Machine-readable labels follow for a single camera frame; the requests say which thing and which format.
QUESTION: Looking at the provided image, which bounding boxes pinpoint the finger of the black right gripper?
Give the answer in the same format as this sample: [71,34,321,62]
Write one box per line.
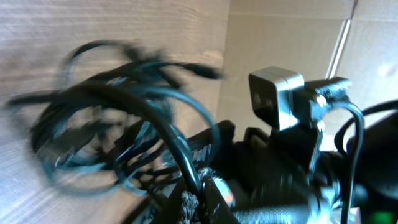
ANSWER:
[114,120,235,174]

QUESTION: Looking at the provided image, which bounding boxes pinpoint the black usb cable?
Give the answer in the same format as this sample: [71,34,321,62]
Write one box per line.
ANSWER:
[4,39,224,200]

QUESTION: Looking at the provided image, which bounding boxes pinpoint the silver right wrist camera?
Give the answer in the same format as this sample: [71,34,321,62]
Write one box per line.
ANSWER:
[248,67,351,131]

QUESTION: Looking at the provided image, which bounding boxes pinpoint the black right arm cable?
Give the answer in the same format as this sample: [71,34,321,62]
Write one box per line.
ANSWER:
[326,99,398,224]

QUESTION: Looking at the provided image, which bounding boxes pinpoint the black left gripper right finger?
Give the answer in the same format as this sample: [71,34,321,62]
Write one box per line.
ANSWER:
[200,167,239,224]

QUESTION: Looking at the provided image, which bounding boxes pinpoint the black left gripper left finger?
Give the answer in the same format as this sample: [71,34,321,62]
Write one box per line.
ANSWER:
[124,178,199,224]

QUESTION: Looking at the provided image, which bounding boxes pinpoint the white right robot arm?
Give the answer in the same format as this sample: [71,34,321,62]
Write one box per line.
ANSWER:
[124,113,397,223]

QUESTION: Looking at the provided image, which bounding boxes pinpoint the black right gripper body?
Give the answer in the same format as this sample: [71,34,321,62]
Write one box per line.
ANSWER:
[214,128,326,223]

